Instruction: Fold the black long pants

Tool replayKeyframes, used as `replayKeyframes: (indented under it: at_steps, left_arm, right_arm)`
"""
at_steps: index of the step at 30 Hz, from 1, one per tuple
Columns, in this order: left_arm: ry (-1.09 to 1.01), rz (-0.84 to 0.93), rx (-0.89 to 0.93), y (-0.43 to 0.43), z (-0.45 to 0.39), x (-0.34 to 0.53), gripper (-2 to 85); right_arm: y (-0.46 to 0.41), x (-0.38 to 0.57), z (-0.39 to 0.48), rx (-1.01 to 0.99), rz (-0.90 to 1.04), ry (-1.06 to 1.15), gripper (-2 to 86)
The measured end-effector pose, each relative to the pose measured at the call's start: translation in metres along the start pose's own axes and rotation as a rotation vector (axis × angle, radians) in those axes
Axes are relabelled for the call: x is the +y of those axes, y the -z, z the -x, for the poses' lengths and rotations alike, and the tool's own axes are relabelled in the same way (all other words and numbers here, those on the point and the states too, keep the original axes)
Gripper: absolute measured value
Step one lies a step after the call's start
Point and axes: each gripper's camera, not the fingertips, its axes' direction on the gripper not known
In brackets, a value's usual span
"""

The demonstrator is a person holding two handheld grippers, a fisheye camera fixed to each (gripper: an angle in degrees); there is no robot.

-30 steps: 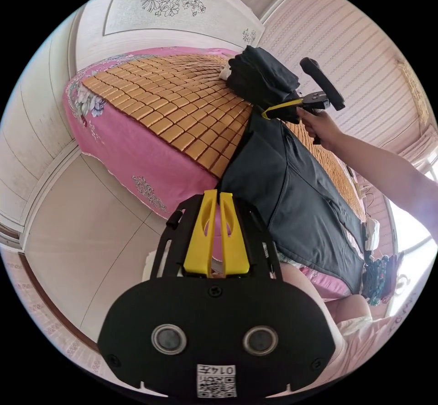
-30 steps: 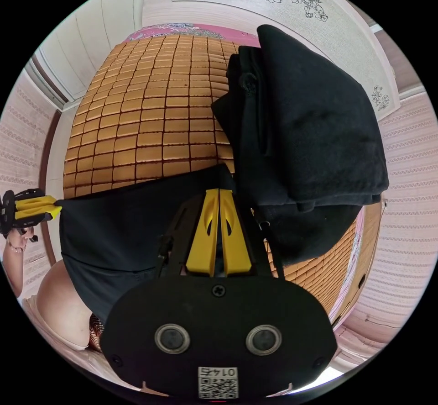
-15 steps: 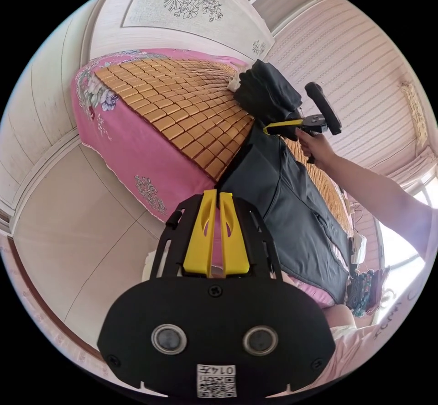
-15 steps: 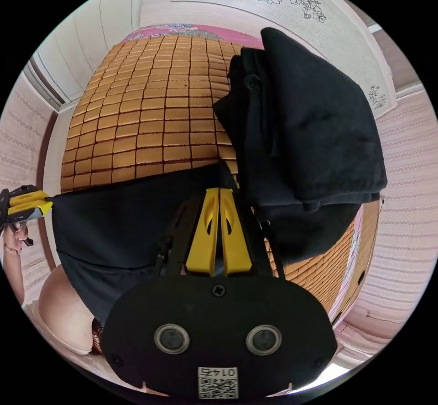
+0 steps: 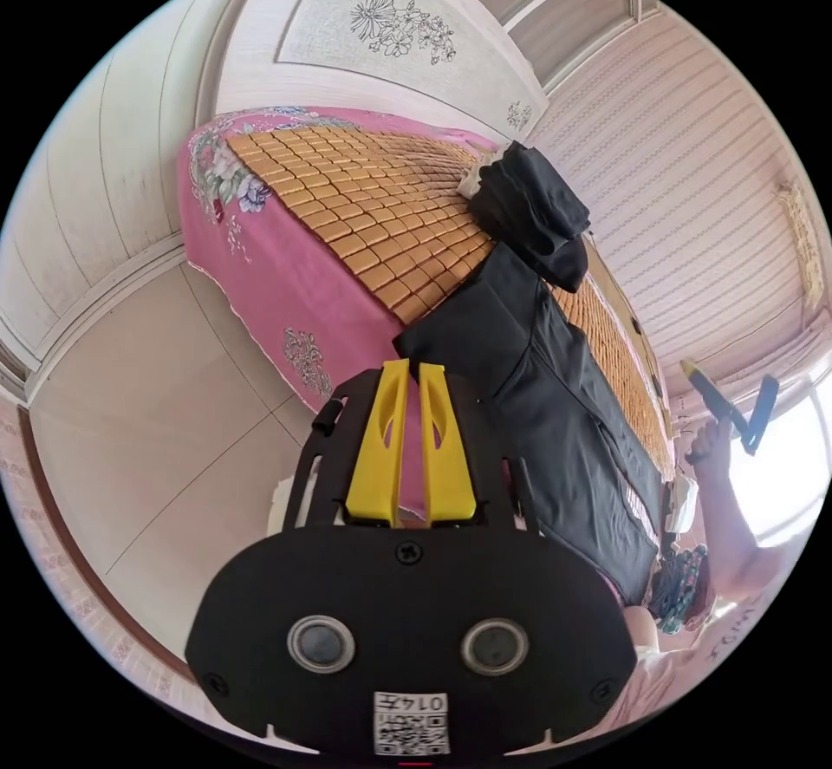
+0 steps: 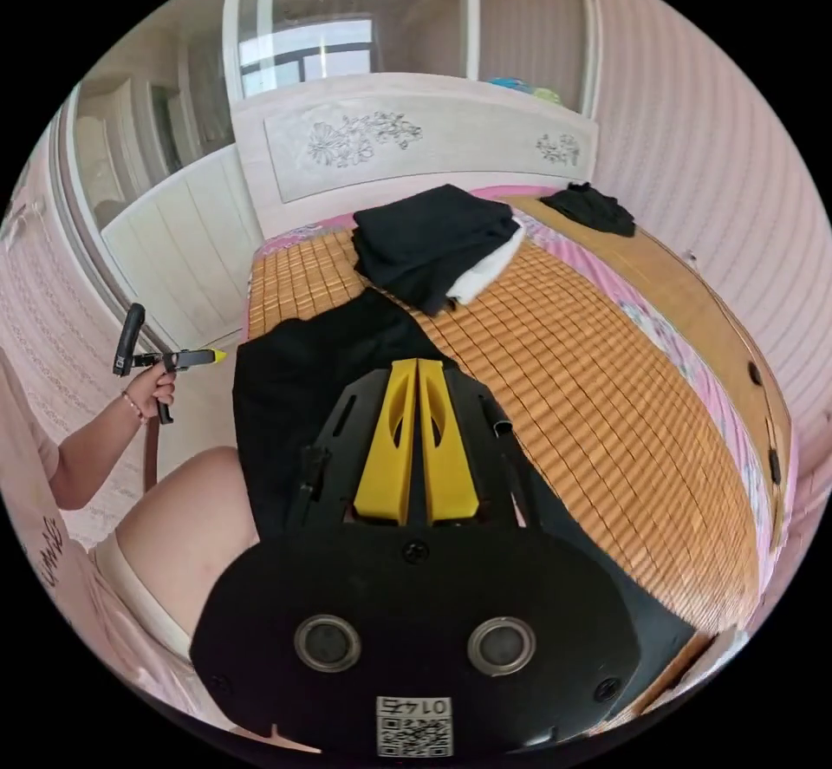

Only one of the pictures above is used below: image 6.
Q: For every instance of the window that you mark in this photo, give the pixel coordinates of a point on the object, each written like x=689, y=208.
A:
x=305, y=57

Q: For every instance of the pile of clothes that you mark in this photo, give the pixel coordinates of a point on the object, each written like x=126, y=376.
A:
x=429, y=242

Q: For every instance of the crumpled black garment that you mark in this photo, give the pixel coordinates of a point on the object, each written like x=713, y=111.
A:
x=595, y=210

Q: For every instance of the black long pants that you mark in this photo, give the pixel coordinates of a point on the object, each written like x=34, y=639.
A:
x=292, y=385

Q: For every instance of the person's left forearm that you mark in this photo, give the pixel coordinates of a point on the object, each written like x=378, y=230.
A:
x=97, y=457

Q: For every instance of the person's left hand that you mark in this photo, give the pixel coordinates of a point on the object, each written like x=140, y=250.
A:
x=151, y=392

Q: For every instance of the person's body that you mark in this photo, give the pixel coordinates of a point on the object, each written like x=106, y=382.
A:
x=182, y=522

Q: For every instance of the white panelled cupboard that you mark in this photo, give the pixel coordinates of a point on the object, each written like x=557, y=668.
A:
x=182, y=249

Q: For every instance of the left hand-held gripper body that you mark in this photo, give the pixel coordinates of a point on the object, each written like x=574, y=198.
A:
x=170, y=361

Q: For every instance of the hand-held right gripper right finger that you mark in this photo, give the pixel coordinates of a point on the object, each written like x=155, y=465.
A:
x=448, y=476

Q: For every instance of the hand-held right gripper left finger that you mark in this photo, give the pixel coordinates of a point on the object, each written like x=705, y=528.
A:
x=383, y=470

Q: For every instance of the bed with woven mat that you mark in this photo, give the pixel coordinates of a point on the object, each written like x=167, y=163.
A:
x=585, y=359

